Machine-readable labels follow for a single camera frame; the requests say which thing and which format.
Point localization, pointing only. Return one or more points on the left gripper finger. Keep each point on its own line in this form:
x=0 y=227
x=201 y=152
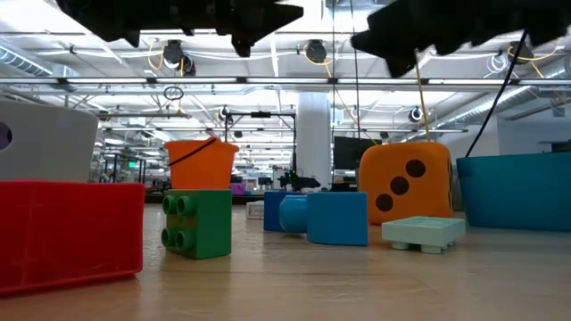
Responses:
x=244 y=42
x=267 y=15

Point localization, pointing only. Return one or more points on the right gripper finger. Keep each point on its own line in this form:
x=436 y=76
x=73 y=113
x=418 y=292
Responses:
x=401 y=27
x=398 y=64

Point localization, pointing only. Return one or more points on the orange foam die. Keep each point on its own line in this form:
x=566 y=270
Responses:
x=428 y=200

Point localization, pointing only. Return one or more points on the teal plastic bin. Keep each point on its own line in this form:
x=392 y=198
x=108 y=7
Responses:
x=513 y=191

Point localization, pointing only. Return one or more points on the light grey plastic bin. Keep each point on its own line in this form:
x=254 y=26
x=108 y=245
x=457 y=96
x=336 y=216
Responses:
x=49 y=142

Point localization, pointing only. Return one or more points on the purple foam die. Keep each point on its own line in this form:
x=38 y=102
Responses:
x=4 y=136

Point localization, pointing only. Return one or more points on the black background robot arm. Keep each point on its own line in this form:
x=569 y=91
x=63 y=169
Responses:
x=296 y=182

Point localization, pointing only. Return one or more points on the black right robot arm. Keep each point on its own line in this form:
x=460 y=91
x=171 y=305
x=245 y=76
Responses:
x=555 y=18

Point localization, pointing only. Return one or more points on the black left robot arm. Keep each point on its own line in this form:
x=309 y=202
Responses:
x=93 y=15

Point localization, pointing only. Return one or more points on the black monitor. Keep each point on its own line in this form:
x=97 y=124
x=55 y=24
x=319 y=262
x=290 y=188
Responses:
x=352 y=153

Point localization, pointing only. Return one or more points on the white pillar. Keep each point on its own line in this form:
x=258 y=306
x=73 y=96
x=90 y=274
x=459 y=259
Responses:
x=314 y=142

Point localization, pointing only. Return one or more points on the orange plastic bucket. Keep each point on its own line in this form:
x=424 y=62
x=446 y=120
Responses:
x=201 y=169

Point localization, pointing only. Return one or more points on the purple background bin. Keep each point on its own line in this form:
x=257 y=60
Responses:
x=237 y=188

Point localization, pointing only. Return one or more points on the large light blue brick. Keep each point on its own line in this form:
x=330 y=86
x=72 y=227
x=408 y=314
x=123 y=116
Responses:
x=334 y=218

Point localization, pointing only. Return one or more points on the flat mint toy brick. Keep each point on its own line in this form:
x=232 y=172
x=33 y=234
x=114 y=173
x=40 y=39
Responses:
x=424 y=229

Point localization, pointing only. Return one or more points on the white teal card deck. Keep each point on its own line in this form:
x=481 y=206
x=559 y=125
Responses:
x=255 y=210

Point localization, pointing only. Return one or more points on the small dark blue brick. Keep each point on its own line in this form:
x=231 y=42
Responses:
x=272 y=209

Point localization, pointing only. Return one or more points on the small green toy brick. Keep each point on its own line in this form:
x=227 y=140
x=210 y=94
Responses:
x=209 y=223

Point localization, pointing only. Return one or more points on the red toy brick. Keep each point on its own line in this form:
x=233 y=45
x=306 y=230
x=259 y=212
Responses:
x=67 y=232

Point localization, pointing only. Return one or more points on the black background rig frame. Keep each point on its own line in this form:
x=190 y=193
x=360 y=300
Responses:
x=261 y=114

